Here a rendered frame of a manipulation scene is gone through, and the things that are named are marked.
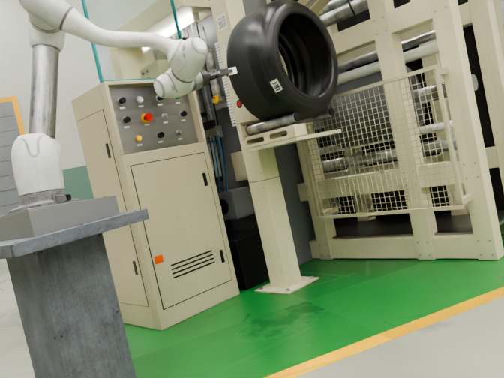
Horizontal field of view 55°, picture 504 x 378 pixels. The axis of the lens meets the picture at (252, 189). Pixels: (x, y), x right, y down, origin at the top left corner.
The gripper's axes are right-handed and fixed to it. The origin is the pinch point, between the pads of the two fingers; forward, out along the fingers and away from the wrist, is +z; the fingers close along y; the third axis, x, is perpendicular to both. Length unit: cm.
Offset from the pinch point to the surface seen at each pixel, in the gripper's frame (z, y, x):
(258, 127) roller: 21.1, 14.6, 28.7
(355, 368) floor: -48, -62, 110
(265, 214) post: 22, 31, 76
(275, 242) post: 20, 28, 92
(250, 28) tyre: 18.3, -2.8, -17.0
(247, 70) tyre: 11.3, 0.6, 1.1
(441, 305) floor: 10, -65, 118
